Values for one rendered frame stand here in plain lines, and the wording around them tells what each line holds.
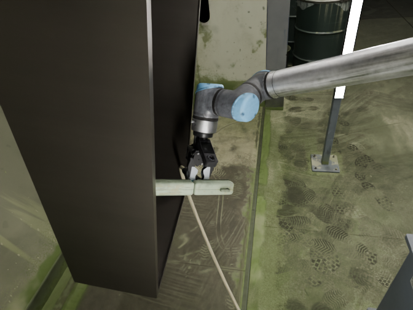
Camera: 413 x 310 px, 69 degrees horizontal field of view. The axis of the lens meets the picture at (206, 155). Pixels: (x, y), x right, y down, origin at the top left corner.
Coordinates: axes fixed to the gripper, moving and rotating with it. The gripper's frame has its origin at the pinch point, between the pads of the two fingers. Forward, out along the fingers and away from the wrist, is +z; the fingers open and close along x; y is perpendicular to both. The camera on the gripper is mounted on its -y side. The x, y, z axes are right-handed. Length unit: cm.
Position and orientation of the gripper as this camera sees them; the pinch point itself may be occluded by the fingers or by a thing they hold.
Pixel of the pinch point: (197, 186)
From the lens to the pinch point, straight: 109.4
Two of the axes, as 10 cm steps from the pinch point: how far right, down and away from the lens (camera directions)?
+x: -9.2, -0.3, -4.0
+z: -1.4, 9.6, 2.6
